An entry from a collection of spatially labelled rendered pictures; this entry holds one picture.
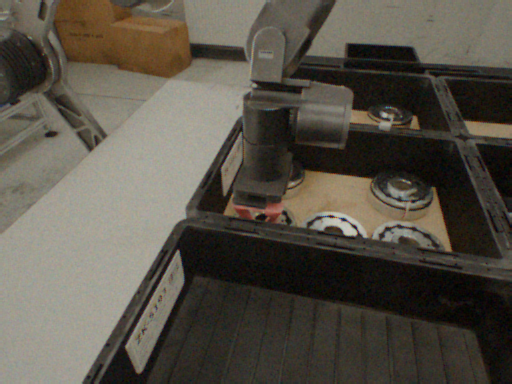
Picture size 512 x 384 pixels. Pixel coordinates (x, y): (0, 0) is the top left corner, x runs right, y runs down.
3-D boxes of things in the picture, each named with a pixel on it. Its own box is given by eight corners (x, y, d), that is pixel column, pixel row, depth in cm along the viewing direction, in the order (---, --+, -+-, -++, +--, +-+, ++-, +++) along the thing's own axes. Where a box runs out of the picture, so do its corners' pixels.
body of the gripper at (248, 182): (292, 163, 53) (296, 118, 48) (280, 207, 45) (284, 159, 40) (250, 157, 54) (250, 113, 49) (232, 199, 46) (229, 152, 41)
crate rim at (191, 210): (182, 228, 47) (180, 215, 46) (240, 125, 70) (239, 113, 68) (512, 285, 40) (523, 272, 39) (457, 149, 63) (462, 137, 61)
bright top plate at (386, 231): (371, 267, 48) (372, 264, 48) (371, 219, 56) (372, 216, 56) (451, 283, 46) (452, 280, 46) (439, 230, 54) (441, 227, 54)
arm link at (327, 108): (267, 44, 46) (254, 25, 38) (357, 50, 44) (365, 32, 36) (256, 136, 48) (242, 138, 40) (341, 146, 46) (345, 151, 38)
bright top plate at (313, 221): (291, 251, 51) (291, 249, 50) (307, 208, 58) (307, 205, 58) (363, 271, 48) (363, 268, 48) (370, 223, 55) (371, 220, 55)
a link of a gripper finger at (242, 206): (286, 216, 55) (290, 168, 49) (278, 250, 50) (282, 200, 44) (244, 209, 57) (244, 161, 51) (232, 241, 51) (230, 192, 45)
